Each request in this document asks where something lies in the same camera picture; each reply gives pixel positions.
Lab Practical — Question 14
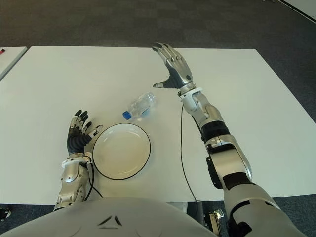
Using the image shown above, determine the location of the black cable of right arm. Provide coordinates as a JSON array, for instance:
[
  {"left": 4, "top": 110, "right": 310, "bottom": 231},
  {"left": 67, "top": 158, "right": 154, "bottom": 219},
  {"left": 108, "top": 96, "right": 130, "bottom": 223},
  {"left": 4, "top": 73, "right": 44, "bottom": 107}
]
[{"left": 179, "top": 103, "right": 199, "bottom": 202}]

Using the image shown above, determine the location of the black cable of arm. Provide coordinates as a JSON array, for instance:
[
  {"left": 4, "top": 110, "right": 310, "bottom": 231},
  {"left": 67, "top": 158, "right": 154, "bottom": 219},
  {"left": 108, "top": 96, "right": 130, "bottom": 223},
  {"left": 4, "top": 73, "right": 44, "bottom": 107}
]
[
  {"left": 179, "top": 103, "right": 199, "bottom": 202},
  {"left": 82, "top": 157, "right": 104, "bottom": 199}
]

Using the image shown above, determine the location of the white plate black rim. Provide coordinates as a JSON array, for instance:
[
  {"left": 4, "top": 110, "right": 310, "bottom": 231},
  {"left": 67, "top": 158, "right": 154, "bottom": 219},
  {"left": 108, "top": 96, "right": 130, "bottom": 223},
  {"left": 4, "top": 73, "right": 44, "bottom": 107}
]
[{"left": 92, "top": 123, "right": 152, "bottom": 180}]

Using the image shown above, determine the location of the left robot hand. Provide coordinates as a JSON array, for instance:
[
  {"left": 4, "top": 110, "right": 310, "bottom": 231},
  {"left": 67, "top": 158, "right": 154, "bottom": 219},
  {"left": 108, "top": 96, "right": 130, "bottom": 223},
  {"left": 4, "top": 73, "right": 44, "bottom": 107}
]
[{"left": 66, "top": 110, "right": 103, "bottom": 158}]

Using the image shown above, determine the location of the dark table leg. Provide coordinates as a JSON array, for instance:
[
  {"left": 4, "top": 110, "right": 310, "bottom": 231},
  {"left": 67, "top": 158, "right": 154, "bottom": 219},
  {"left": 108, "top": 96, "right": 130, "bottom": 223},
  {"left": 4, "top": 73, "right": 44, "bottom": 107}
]
[{"left": 187, "top": 201, "right": 205, "bottom": 226}]

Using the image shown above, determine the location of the clear water bottle blue cap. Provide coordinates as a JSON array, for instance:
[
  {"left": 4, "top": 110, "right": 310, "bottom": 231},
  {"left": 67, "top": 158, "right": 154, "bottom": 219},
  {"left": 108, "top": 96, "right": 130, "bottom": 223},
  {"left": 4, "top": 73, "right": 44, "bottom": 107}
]
[{"left": 122, "top": 91, "right": 158, "bottom": 121}]

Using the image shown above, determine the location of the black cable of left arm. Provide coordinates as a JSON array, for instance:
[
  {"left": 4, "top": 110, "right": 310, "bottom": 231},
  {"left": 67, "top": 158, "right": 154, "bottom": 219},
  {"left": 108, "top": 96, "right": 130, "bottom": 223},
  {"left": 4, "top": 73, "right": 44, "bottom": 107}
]
[{"left": 82, "top": 157, "right": 104, "bottom": 199}]

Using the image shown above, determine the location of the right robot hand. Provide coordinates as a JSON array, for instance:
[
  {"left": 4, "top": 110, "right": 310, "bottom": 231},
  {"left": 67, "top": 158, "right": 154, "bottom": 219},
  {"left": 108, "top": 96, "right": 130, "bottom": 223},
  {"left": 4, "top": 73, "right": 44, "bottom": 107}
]
[{"left": 152, "top": 42, "right": 196, "bottom": 89}]

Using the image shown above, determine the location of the black caster wheel stand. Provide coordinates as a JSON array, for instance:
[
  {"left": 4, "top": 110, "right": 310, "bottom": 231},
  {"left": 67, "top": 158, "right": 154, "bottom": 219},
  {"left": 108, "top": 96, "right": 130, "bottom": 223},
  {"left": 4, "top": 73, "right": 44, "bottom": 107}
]
[{"left": 0, "top": 207, "right": 12, "bottom": 220}]

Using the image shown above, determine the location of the metal bracket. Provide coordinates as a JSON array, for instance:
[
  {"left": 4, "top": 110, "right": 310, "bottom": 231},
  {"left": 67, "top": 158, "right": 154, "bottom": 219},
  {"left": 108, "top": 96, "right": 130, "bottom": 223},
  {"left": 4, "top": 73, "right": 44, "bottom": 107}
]
[{"left": 209, "top": 208, "right": 226, "bottom": 234}]

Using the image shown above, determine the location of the grey robot torso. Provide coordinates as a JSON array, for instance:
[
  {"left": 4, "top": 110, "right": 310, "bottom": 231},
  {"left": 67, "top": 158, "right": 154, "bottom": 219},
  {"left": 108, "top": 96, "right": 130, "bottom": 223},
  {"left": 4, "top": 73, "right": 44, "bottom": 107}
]
[{"left": 0, "top": 196, "right": 219, "bottom": 237}]

